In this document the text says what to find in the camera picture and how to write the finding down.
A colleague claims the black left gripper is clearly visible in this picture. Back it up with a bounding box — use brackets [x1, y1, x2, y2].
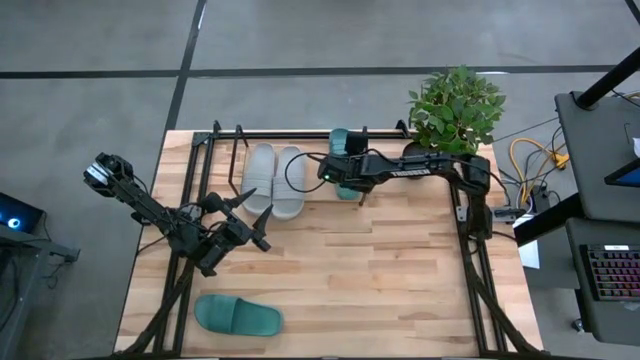
[192, 187, 275, 279]

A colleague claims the teal foam slide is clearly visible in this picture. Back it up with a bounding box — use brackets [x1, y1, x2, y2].
[328, 127, 362, 202]
[193, 293, 285, 338]

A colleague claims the white foam slide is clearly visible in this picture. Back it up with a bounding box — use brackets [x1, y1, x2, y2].
[271, 144, 307, 222]
[239, 142, 277, 217]

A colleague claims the green plant in black pot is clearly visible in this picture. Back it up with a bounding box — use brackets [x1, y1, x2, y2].
[402, 64, 507, 174]

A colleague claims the grey power strip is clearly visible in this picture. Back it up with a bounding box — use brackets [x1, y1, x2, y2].
[491, 206, 527, 223]

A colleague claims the white paper sheet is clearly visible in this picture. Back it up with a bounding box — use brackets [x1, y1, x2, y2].
[514, 213, 542, 270]

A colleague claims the black slanted beam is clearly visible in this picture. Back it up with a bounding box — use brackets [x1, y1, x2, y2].
[513, 192, 585, 247]
[573, 46, 640, 110]

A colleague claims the grey metal stand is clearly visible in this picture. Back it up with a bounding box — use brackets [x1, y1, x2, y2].
[0, 223, 81, 360]

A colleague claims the black computer with blue light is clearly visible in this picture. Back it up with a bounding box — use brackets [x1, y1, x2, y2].
[0, 192, 45, 235]

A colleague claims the dark grey desk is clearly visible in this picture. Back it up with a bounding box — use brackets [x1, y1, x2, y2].
[553, 91, 640, 347]

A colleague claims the monitor with blue screen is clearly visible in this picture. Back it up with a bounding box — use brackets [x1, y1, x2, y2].
[603, 158, 640, 189]

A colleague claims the backlit black keyboard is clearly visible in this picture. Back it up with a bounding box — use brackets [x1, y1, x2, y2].
[579, 243, 640, 303]

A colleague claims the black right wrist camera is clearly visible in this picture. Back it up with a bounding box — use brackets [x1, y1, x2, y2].
[344, 130, 370, 157]

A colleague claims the black camera cable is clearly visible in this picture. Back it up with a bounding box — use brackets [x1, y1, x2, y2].
[283, 151, 331, 195]

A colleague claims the black wire shoe shelf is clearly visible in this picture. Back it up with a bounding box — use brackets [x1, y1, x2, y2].
[228, 123, 371, 208]

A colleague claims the yellow cable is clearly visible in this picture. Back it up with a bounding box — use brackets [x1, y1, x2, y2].
[508, 137, 571, 206]

